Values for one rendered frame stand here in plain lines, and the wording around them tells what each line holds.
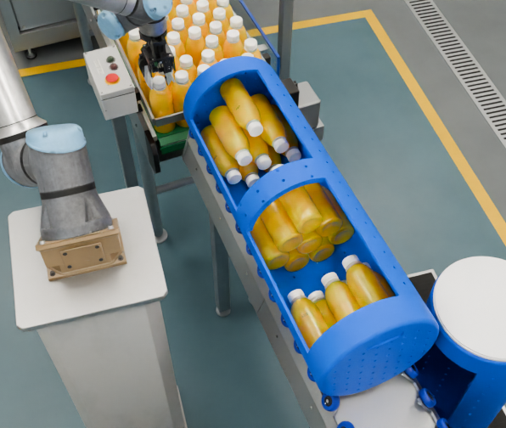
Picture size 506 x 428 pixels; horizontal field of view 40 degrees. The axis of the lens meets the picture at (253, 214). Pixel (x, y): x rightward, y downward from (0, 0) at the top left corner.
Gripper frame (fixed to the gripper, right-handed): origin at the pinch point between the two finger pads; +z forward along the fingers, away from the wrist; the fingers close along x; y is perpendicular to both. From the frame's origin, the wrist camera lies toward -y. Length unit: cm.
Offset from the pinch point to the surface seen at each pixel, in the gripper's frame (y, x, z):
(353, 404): 103, 12, 15
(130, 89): 1.4, -8.8, -1.2
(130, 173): -6.5, -12.5, 41.9
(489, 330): 103, 45, 4
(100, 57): -14.5, -13.1, -1.9
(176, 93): 1.9, 4.3, 4.5
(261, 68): 20.4, 23.6, -13.6
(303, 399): 96, 3, 22
